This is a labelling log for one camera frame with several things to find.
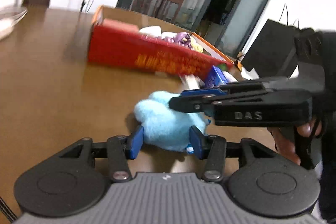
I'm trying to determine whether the glass plate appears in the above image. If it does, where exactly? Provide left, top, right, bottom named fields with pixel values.
left=0, top=6, right=27, bottom=40

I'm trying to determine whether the person's right hand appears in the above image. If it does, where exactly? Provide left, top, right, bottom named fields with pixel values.
left=267, top=116, right=322, bottom=165

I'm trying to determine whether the black bag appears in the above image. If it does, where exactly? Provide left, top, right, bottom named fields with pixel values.
left=241, top=19, right=299, bottom=78

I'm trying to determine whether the orange white packet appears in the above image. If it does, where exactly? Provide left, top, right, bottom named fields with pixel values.
left=235, top=52, right=259, bottom=80

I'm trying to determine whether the blue white tissue pack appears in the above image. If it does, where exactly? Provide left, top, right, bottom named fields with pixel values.
left=179, top=65, right=237, bottom=90

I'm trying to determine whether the purple satin scrunchie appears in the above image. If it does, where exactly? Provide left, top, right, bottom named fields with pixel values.
left=165, top=32, right=191, bottom=48

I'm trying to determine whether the red cardboard box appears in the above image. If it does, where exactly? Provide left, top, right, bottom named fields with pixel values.
left=87, top=6, right=234, bottom=79

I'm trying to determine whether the white foam cylinder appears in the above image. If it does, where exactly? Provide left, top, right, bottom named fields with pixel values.
left=139, top=26, right=162, bottom=38

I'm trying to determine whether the yellow plush toy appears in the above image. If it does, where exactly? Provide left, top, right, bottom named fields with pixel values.
left=190, top=37, right=203, bottom=53

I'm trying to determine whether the dark wooden chair right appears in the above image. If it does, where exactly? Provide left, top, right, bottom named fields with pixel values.
left=129, top=0, right=185, bottom=24

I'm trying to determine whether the light blue plush toy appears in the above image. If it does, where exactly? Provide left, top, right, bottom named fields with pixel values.
left=134, top=91, right=211, bottom=154

